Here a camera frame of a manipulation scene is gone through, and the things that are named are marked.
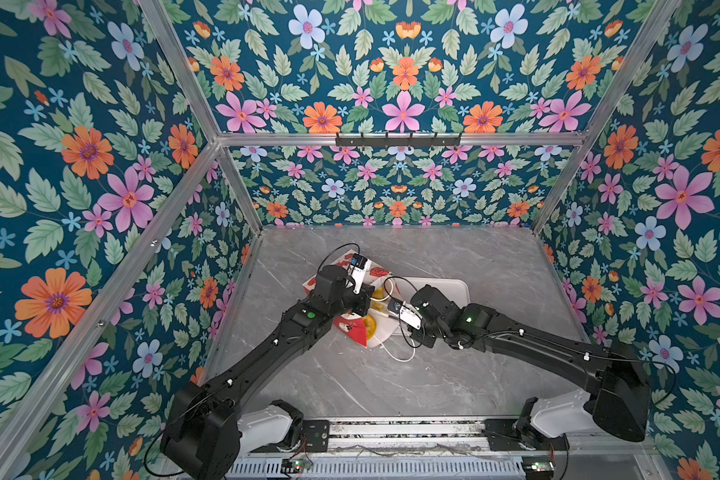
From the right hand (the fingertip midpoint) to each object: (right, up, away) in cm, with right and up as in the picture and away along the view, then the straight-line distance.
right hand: (411, 317), depth 80 cm
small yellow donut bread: (-12, -4, +8) cm, 15 cm away
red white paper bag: (-13, -4, +4) cm, 15 cm away
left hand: (-9, +10, -2) cm, 13 cm away
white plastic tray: (+18, +5, +24) cm, 30 cm away
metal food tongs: (-7, +1, +1) cm, 7 cm away
